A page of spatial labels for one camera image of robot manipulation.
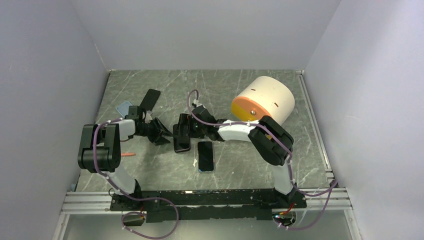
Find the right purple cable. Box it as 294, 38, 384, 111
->
186, 89, 338, 231

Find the clear magsafe phone case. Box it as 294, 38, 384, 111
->
196, 140, 216, 174

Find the aluminium frame rail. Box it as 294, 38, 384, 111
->
60, 191, 113, 215

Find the black phone face down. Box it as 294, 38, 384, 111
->
138, 89, 161, 112

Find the purple cable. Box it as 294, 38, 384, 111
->
186, 89, 338, 231
91, 117, 180, 240

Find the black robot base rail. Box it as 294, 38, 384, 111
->
109, 188, 307, 223

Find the light blue phone case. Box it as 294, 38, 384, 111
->
116, 101, 132, 118

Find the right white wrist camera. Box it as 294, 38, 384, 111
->
191, 102, 203, 109

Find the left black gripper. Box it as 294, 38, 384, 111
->
136, 117, 173, 146

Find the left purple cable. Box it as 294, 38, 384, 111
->
91, 117, 180, 240

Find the white cylinder orange yellow face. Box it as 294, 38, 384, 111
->
230, 76, 295, 125

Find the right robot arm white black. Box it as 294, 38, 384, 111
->
172, 105, 297, 208

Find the purple phone black screen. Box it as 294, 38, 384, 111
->
174, 134, 192, 154

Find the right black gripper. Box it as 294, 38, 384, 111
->
173, 113, 207, 139

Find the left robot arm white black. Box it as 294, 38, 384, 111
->
77, 105, 173, 210

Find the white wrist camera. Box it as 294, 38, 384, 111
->
141, 110, 153, 124
191, 102, 203, 109

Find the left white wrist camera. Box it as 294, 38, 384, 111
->
141, 110, 153, 124

